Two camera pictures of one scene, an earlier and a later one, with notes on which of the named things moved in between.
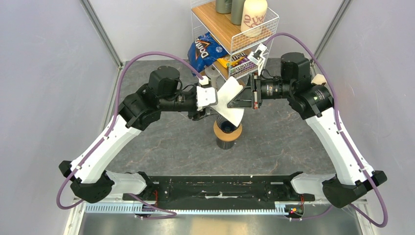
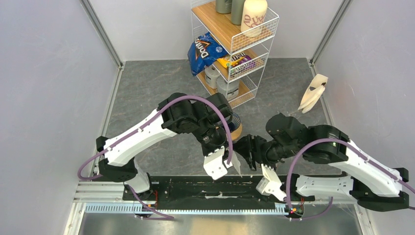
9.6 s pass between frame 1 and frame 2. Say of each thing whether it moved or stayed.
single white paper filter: moved
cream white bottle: stayed
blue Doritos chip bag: stayed
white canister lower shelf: stayed
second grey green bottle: stayed
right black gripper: moved
